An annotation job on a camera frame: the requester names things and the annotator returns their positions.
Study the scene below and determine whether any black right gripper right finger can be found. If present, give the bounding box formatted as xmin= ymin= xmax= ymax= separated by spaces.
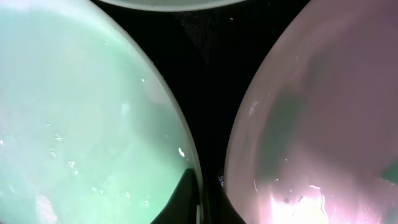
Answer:
xmin=203 ymin=175 xmax=245 ymax=224

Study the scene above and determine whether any round black tray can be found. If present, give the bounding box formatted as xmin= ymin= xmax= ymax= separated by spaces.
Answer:
xmin=90 ymin=0 xmax=312 ymax=224

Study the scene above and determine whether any mint green plate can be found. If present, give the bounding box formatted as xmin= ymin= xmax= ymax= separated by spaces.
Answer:
xmin=1 ymin=1 xmax=203 ymax=224
xmin=100 ymin=0 xmax=245 ymax=12

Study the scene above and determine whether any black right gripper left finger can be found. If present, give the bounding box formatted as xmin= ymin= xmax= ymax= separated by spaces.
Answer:
xmin=151 ymin=169 xmax=200 ymax=224

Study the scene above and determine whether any pale pink plate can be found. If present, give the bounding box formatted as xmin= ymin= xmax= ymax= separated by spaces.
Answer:
xmin=224 ymin=0 xmax=397 ymax=223

